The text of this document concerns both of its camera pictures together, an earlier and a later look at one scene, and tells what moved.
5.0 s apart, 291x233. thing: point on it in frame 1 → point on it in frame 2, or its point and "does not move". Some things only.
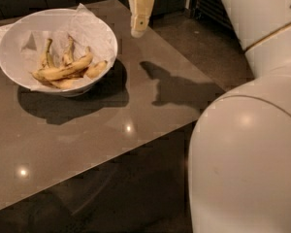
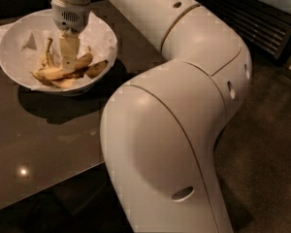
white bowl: x=58 y=51 does not move
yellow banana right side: x=96 y=69 does not move
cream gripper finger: x=141 y=3 → x=71 y=17
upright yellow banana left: x=47 y=60 does not move
